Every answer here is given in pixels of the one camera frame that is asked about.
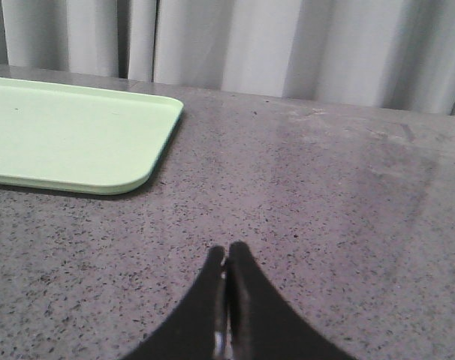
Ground grey curtain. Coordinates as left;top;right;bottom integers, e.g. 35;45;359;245
0;1;455;115

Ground light green tray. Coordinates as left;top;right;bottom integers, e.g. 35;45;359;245
0;77;183;195

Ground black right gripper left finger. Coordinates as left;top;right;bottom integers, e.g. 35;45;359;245
125;246;228;359

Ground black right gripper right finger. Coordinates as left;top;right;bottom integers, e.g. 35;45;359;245
227;241;352;359

